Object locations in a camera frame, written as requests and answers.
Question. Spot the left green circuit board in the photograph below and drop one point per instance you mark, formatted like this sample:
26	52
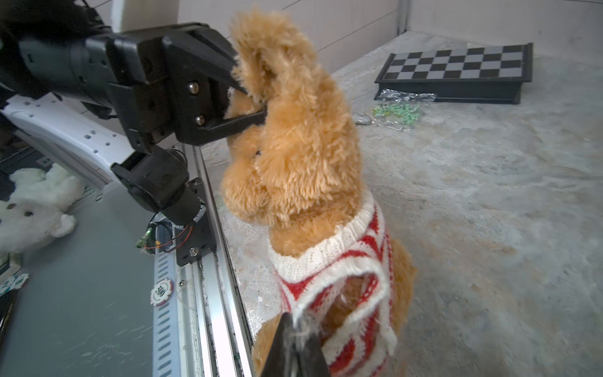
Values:
147	243

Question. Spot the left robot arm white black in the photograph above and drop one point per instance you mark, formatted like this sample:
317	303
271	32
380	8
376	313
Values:
158	180

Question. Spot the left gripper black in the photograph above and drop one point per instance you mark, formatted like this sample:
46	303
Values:
159	81

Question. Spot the red white striped sweater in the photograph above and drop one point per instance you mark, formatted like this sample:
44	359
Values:
353	266

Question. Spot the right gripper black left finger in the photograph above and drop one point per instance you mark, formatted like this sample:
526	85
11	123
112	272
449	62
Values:
281	357

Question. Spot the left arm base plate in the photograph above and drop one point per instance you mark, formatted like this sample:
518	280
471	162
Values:
195	231

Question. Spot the folded black white chessboard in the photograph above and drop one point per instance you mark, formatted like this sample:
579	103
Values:
484	75

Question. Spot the aluminium front rail frame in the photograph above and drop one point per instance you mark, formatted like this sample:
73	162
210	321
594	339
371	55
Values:
201	328

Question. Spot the brown teddy bear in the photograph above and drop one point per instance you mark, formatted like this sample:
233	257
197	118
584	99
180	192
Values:
299	173

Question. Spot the white plush toy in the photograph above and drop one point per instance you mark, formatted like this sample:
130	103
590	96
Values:
36	212

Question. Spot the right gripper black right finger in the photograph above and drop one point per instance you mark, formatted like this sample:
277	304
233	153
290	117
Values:
309	360

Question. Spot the small green clear bag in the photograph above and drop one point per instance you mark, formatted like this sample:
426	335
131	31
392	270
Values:
395	110

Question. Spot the white poker chip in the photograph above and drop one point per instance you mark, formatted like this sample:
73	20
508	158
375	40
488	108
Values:
162	292

